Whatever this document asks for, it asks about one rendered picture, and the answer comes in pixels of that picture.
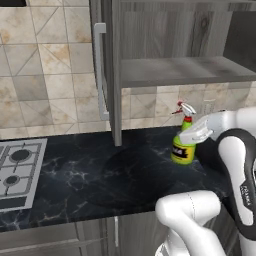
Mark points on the white wall socket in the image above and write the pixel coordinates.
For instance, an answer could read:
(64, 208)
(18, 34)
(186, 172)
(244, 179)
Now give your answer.
(209, 106)

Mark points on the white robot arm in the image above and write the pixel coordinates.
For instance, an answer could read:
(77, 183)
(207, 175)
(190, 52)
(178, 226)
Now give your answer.
(200, 216)

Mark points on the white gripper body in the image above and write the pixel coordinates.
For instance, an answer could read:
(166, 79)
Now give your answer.
(196, 131)

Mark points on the green spray bottle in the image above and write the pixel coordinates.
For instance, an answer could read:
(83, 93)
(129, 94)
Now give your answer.
(182, 151)

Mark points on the black range hood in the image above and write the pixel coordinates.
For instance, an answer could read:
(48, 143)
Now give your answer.
(12, 2)

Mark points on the grey base drawer front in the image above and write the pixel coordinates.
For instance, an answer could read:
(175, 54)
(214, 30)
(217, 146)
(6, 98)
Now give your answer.
(38, 241)

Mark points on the grey wall cabinet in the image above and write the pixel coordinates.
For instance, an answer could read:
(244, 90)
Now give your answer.
(186, 50)

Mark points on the grey base cabinet door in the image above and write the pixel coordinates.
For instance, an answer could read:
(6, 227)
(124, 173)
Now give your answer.
(140, 235)

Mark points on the silver gas hob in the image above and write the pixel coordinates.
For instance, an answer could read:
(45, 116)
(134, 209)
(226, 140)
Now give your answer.
(18, 173)

